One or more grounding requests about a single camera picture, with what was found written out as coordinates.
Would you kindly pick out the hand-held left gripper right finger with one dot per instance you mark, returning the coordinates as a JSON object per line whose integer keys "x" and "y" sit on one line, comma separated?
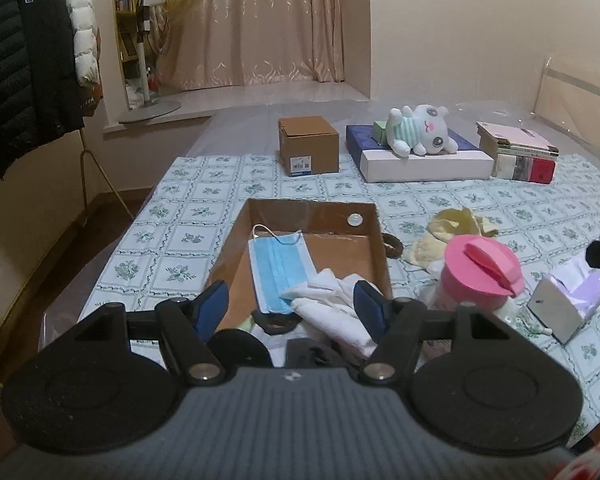
{"x": 367, "y": 305}

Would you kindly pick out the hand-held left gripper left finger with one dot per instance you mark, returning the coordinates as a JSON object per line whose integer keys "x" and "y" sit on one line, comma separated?
{"x": 212, "y": 305}

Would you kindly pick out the white cloth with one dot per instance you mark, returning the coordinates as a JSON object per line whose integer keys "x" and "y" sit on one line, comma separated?
{"x": 330, "y": 310}

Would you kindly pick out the black round cloth pad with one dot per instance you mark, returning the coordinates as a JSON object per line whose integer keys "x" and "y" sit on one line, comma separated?
{"x": 240, "y": 347}

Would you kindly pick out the cardboard tray box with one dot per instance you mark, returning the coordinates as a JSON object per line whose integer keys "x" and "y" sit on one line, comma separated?
{"x": 340, "y": 260}

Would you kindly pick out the dark purple scrunchie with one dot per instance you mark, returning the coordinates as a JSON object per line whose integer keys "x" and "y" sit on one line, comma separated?
{"x": 399, "y": 247}

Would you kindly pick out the black hair band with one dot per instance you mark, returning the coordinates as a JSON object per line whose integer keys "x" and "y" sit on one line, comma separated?
{"x": 275, "y": 327}

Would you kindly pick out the dark grey cloth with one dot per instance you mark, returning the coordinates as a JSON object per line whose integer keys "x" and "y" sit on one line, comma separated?
{"x": 310, "y": 352}

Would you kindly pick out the blue face mask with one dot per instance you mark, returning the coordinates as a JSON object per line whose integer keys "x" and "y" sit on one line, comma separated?
{"x": 280, "y": 270}

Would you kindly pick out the pale yellow cloth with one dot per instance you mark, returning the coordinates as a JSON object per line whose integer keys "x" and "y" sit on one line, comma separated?
{"x": 450, "y": 230}

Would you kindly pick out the purple tissue pack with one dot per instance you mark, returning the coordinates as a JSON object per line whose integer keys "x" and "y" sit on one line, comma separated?
{"x": 555, "y": 310}

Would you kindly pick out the small white round disc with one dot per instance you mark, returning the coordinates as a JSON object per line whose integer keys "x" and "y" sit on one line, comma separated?
{"x": 354, "y": 219}

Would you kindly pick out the green floral tablecloth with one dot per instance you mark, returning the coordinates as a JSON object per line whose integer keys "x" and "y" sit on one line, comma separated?
{"x": 190, "y": 195}

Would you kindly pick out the pink lidded cup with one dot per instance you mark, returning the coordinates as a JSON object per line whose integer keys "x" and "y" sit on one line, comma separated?
{"x": 480, "y": 265}

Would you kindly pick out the green spine book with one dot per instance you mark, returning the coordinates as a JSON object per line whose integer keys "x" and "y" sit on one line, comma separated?
{"x": 530, "y": 152}

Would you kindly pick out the white flat box blue lid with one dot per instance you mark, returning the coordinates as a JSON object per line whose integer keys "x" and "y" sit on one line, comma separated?
{"x": 430, "y": 170}

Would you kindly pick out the pale pink cover book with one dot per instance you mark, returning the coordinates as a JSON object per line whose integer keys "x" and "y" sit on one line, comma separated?
{"x": 515, "y": 136}

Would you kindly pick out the wooden headboard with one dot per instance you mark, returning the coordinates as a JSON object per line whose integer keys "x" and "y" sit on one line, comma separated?
{"x": 580, "y": 100}

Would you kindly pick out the small brown cardboard box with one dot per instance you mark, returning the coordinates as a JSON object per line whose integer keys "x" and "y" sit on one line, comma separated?
{"x": 310, "y": 150}

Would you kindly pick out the small green box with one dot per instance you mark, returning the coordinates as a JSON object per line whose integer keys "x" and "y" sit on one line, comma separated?
{"x": 380, "y": 132}

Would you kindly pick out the white plush toy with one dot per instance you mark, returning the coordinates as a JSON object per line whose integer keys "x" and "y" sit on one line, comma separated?
{"x": 430, "y": 132}

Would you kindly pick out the brown jacket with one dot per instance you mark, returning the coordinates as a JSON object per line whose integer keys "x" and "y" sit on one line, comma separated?
{"x": 92, "y": 97}

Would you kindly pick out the black jacket white logo patch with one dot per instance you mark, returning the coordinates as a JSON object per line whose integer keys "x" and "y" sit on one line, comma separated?
{"x": 50, "y": 70}

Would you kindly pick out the beige patterned curtain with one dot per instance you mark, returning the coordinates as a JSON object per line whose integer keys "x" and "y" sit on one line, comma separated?
{"x": 260, "y": 20}

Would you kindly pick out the standing fan yellow cover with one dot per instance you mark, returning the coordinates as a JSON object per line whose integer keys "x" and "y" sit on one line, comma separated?
{"x": 190, "y": 0}

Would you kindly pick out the white down jacket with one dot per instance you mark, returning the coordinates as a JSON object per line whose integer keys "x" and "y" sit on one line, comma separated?
{"x": 82, "y": 25}

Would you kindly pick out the black quilted down jacket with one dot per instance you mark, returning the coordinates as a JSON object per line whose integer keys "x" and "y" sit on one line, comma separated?
{"x": 2, "y": 60}

